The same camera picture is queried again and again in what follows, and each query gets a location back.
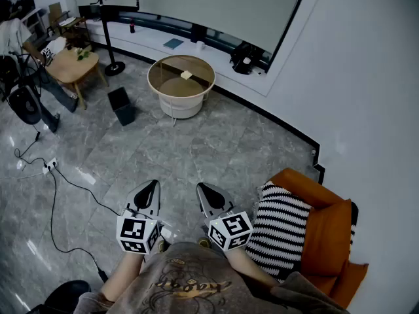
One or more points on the orange cushion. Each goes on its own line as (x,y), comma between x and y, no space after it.
(327,240)

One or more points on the oval wooden table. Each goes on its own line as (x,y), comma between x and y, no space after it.
(72,67)

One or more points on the black floor lamp stand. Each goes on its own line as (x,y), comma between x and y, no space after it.
(107,34)

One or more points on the white window ledge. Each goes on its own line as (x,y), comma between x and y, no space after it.
(147,42)

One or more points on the person's right shoe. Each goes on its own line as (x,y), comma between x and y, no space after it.
(204,243)

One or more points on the black office chair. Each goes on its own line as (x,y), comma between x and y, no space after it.
(24,105)

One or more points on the black white striped cushion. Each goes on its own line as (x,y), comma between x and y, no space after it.
(278,227)

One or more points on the dark framed window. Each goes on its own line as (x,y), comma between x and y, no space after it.
(176,26)

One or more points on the person's right forearm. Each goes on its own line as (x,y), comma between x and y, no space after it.
(248,267)

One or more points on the person's shoe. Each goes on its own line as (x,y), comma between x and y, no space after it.
(204,243)
(162,245)

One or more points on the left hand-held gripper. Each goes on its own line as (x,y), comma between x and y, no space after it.
(132,232)

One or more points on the black waste bin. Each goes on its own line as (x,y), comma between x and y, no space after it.
(122,108)

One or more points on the orange armchair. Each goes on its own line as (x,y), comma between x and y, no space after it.
(294,182)

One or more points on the round glass-top side table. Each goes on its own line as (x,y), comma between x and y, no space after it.
(170,67)

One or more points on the wooden shelf rack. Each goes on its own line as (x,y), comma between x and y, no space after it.
(73,21)

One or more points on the white power strip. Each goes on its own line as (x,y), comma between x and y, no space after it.
(49,166)

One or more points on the person's left shoe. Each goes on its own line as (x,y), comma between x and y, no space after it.
(162,245)

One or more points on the black leather handbag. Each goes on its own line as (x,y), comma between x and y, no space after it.
(244,61)

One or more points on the person's left forearm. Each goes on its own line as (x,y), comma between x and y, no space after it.
(121,280)

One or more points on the yellow paper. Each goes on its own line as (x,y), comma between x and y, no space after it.
(186,74)

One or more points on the cola bottle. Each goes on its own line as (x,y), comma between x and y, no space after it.
(132,26)

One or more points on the blue notebook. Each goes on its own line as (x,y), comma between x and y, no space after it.
(173,44)

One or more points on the person's grey printed shirt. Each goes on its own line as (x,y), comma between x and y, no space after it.
(183,280)

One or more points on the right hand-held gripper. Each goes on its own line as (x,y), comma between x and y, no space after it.
(229,231)

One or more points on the green leafy plant sprig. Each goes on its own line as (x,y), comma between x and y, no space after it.
(82,56)

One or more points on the large white roller blind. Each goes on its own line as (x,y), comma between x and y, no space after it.
(222,8)

